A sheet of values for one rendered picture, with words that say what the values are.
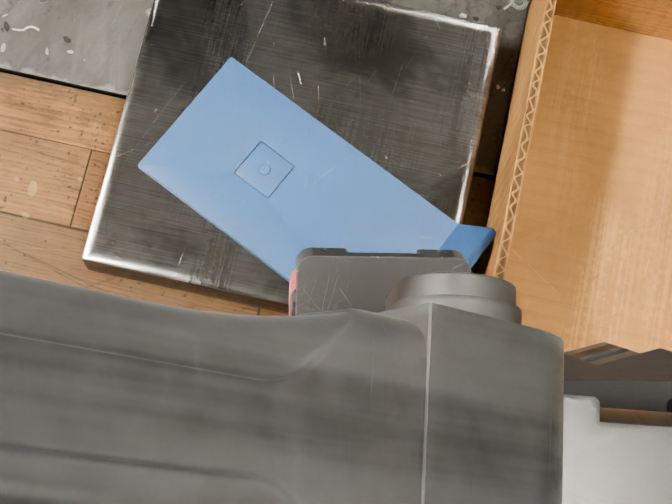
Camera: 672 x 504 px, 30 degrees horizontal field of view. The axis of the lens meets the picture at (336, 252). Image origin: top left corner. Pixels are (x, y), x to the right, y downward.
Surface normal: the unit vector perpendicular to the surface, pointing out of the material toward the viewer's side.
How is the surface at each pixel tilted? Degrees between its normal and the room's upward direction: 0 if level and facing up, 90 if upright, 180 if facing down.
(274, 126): 0
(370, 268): 29
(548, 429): 46
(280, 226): 0
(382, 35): 0
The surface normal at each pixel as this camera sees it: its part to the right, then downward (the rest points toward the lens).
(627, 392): 0.06, 0.24
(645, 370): 0.04, -0.97
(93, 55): 0.04, -0.25
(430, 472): 0.63, -0.17
